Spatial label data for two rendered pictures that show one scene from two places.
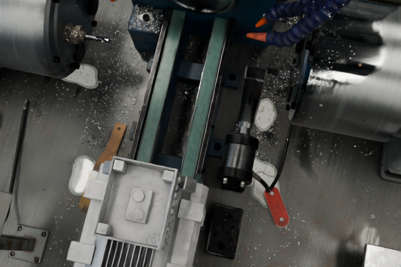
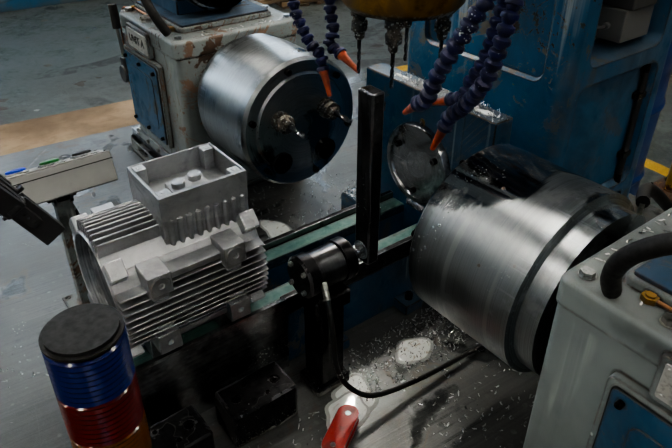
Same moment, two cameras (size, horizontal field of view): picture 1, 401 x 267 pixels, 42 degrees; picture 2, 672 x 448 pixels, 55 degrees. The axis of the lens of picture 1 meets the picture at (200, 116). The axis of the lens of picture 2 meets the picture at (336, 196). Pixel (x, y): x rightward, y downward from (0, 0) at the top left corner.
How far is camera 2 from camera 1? 0.71 m
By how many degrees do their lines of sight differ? 46
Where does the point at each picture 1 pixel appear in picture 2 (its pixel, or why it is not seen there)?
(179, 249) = (180, 260)
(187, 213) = (221, 237)
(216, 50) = (402, 237)
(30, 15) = (259, 71)
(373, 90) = (503, 219)
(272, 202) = (339, 421)
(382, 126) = (498, 284)
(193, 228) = (212, 255)
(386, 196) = not seen: outside the picture
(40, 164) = not seen: hidden behind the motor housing
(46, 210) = not seen: hidden behind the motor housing
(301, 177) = (400, 430)
